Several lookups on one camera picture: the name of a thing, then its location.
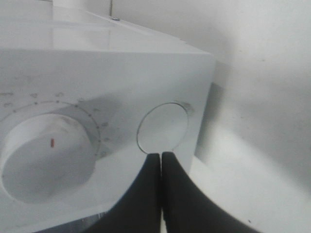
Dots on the round door release button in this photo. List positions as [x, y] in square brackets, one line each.
[163, 128]

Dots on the white microwave oven body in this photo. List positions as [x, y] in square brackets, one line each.
[107, 75]

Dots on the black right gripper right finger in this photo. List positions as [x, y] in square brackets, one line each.
[186, 209]

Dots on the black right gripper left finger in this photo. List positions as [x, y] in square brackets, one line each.
[139, 209]

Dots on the lower white timer knob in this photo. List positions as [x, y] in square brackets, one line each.
[45, 158]

